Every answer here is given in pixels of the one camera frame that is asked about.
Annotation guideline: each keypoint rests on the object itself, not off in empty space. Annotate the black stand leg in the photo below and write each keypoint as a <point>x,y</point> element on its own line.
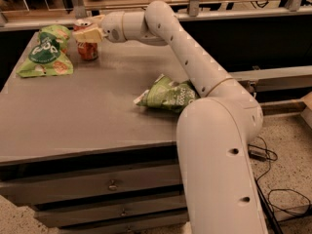
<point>268,212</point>

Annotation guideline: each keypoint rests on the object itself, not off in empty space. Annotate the drawer with knob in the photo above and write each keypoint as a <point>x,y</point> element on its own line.
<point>112,209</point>
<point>44,189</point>

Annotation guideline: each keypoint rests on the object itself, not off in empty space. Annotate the black power adapter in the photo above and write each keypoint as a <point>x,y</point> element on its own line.
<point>257,155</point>

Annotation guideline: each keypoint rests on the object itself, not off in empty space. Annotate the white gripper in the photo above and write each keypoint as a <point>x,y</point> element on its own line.
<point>112,26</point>

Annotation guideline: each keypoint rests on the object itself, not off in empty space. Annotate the middle drawer with knob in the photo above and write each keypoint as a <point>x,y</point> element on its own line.
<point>112,209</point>

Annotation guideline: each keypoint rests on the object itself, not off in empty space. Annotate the green white snack bag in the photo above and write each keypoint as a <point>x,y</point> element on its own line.
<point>168,94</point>

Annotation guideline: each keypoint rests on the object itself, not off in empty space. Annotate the metal railing frame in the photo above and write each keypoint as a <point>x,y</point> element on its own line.
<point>18,15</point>

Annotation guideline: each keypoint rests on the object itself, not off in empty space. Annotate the bottom drawer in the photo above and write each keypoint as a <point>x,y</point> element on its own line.
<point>129,224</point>

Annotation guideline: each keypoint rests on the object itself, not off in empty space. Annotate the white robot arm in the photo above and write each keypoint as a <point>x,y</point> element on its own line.
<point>212,133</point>

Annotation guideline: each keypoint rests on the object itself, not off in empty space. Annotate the green rice chip bag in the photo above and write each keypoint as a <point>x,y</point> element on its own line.
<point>48,57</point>

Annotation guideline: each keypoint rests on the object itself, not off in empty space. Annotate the grey drawer cabinet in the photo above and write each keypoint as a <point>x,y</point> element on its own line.
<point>88,120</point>

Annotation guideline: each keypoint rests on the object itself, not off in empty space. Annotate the orange coke can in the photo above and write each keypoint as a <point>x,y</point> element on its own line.
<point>87,51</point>

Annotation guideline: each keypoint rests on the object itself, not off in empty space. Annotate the top drawer with knob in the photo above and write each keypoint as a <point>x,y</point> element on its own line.
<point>44,189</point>

